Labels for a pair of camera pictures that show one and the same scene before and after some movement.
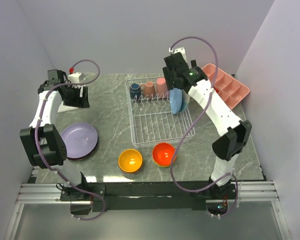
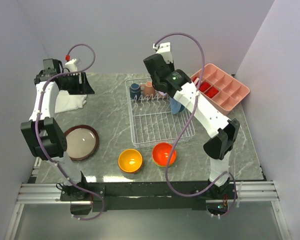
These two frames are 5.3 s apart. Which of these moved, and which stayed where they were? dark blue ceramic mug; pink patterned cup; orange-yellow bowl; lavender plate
Moved: lavender plate
Stayed: orange-yellow bowl; pink patterned cup; dark blue ceramic mug
